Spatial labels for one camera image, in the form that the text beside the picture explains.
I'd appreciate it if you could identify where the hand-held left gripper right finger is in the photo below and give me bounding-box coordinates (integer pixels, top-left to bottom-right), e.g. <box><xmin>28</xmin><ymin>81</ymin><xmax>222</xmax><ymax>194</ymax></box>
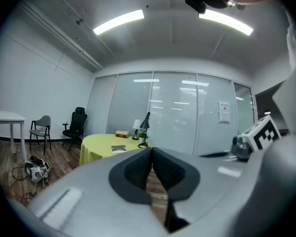
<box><xmin>152</xmin><ymin>147</ymin><xmax>201</xmax><ymax>233</ymax></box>

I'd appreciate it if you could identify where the black office chair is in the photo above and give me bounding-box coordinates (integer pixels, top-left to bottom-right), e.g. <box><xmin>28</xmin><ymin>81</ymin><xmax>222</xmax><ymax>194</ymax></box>
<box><xmin>62</xmin><ymin>107</ymin><xmax>88</xmax><ymax>151</ymax></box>

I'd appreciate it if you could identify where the long ceiling light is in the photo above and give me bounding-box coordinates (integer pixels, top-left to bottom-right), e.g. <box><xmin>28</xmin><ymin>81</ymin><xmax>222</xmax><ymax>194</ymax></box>
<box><xmin>92</xmin><ymin>9</ymin><xmax>145</xmax><ymax>36</ymax></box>
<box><xmin>198</xmin><ymin>9</ymin><xmax>254</xmax><ymax>37</ymax></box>

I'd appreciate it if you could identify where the grey chair with black legs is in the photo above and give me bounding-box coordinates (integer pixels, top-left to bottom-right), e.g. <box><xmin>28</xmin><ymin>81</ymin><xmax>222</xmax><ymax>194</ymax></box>
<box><xmin>29</xmin><ymin>115</ymin><xmax>52</xmax><ymax>156</ymax></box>

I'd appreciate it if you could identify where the small green potted plant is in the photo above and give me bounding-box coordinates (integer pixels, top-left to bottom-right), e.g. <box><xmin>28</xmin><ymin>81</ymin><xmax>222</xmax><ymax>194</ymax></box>
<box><xmin>137</xmin><ymin>130</ymin><xmax>149</xmax><ymax>144</ymax></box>

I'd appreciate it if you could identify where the black head-mounted camera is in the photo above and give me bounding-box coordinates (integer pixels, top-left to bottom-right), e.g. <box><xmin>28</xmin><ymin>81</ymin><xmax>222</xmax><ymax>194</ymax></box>
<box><xmin>184</xmin><ymin>0</ymin><xmax>207</xmax><ymax>15</ymax></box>

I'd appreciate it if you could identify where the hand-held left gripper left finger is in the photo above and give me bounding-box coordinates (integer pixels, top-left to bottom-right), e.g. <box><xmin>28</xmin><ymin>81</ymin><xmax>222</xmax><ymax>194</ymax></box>
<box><xmin>108</xmin><ymin>147</ymin><xmax>153</xmax><ymax>205</ymax></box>

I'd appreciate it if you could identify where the white shade table lamp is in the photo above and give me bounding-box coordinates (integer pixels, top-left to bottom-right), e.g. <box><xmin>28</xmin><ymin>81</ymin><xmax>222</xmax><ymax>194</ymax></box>
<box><xmin>131</xmin><ymin>118</ymin><xmax>142</xmax><ymax>141</ymax></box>

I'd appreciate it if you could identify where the grey glasses case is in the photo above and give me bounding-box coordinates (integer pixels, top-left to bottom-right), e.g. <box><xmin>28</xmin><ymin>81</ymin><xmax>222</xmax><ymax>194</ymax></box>
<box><xmin>111</xmin><ymin>144</ymin><xmax>128</xmax><ymax>155</ymax></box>

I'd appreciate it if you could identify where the white rectangular table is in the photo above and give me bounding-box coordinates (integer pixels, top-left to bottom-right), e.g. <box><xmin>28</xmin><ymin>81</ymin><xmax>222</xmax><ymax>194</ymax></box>
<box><xmin>0</xmin><ymin>109</ymin><xmax>28</xmax><ymax>162</ymax></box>

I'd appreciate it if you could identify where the black desk lamp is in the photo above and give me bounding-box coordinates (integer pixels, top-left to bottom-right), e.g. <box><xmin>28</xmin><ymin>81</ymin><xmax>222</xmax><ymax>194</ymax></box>
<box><xmin>138</xmin><ymin>112</ymin><xmax>151</xmax><ymax>148</ymax></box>

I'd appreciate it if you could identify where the white paper notice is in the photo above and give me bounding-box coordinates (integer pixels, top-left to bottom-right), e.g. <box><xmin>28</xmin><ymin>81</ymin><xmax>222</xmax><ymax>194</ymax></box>
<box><xmin>218</xmin><ymin>100</ymin><xmax>231</xmax><ymax>124</ymax></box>

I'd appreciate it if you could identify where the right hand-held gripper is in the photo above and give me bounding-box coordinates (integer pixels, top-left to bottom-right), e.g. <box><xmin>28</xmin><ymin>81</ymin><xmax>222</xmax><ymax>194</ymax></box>
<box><xmin>199</xmin><ymin>115</ymin><xmax>282</xmax><ymax>161</ymax></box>

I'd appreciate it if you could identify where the white device with cables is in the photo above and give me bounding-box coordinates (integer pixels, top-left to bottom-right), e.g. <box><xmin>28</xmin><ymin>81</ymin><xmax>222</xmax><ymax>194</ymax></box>
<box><xmin>24</xmin><ymin>155</ymin><xmax>51</xmax><ymax>183</ymax></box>

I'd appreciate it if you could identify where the round table with yellow cloth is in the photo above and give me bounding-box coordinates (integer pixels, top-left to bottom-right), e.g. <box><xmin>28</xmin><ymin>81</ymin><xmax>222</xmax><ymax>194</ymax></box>
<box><xmin>79</xmin><ymin>133</ymin><xmax>153</xmax><ymax>166</ymax></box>

